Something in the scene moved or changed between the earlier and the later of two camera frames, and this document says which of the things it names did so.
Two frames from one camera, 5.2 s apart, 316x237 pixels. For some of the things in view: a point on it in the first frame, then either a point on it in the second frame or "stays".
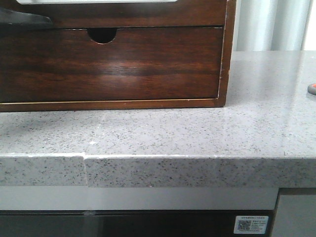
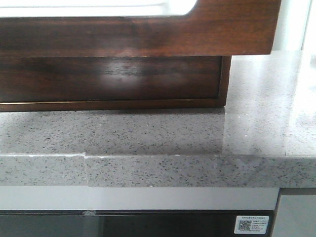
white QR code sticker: [252, 224] stays
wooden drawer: [181, 14] to [212, 28]
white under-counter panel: [67, 198] stays
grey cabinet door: [296, 216] stays
